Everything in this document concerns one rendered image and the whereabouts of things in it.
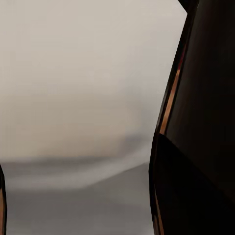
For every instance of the countertop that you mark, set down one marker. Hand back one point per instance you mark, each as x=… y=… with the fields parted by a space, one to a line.
x=166 y=115

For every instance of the coffee maker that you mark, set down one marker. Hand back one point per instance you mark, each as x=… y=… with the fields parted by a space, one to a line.
x=201 y=121

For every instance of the bottle of coffee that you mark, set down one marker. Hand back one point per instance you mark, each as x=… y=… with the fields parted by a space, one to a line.
x=84 y=86

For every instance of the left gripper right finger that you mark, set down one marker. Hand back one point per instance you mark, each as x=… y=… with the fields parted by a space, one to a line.
x=189 y=202

